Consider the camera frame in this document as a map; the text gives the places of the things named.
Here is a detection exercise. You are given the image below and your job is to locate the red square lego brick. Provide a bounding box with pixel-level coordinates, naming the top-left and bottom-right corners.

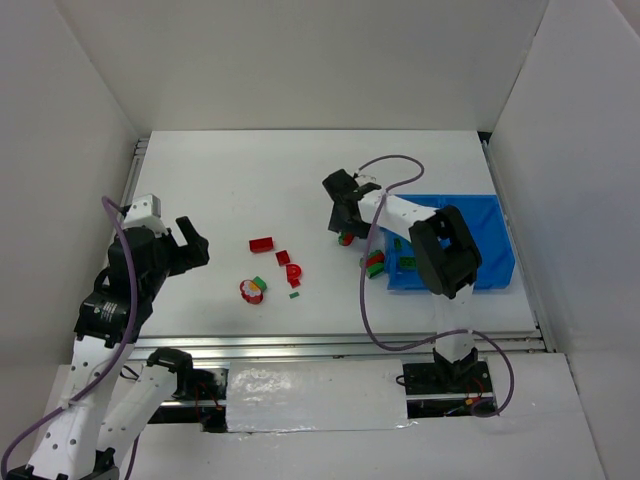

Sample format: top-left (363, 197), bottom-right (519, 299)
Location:
top-left (275, 250), bottom-right (291, 266)

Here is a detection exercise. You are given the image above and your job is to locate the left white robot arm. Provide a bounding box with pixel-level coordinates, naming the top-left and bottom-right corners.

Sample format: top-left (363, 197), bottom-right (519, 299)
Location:
top-left (3, 214), bottom-right (209, 479)

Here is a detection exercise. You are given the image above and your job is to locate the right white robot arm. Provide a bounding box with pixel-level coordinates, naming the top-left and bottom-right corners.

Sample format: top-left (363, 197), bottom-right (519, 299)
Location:
top-left (322, 169), bottom-right (482, 387)

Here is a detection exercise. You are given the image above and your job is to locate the green red layered lego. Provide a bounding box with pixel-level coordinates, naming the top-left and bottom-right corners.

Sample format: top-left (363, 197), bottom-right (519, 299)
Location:
top-left (359, 250), bottom-right (385, 278)

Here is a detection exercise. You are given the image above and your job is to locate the red rectangular lego brick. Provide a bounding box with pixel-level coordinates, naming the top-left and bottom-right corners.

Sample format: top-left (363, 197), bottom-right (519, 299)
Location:
top-left (249, 237), bottom-right (275, 254)

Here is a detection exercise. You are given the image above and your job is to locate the green small lego brick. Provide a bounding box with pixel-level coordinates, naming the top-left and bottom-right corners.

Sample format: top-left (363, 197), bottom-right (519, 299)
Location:
top-left (252, 276), bottom-right (267, 292)

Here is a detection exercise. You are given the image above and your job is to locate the red flower lego piece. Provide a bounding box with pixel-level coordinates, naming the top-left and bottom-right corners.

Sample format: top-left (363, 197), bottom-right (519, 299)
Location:
top-left (239, 279), bottom-right (263, 305)

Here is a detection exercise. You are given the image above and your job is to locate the red arch lego piece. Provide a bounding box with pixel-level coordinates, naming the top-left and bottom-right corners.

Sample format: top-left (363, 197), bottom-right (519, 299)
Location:
top-left (285, 263), bottom-right (302, 281)

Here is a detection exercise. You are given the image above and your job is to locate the blue plastic divided bin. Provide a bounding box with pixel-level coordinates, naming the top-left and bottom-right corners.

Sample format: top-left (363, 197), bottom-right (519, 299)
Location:
top-left (384, 194), bottom-right (515, 291)

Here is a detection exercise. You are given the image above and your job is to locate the silver tape cover plate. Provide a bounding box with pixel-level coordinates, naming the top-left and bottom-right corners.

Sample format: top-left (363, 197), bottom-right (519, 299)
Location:
top-left (226, 359), bottom-right (408, 433)

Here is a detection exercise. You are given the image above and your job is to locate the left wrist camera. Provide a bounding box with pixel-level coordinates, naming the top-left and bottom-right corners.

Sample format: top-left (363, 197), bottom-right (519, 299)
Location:
top-left (122, 194), bottom-right (166, 235)

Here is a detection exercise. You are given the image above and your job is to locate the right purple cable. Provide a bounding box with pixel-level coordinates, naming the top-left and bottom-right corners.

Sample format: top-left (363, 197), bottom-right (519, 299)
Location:
top-left (356, 154), bottom-right (517, 418)

